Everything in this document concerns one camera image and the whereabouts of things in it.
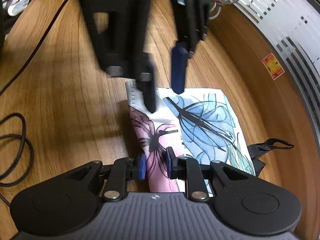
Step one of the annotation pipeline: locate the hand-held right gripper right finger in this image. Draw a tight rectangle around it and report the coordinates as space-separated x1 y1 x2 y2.
166 147 255 202

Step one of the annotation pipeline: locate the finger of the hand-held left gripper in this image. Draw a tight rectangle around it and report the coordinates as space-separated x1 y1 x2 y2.
82 0 157 113
171 0 209 95

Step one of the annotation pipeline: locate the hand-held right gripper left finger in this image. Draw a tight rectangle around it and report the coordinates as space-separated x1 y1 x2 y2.
62 154 147 202

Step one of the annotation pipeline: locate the floral white shopping bag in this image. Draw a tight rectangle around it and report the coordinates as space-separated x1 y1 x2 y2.
124 80 295 196

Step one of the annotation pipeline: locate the red gold label sticker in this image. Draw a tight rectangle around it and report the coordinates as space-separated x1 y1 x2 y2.
262 53 286 81

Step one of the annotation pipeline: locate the striped glass partition with label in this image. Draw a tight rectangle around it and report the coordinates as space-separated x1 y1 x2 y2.
210 0 320 143

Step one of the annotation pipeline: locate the grey bundled power cord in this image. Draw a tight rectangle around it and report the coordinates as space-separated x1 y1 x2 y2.
209 0 242 20

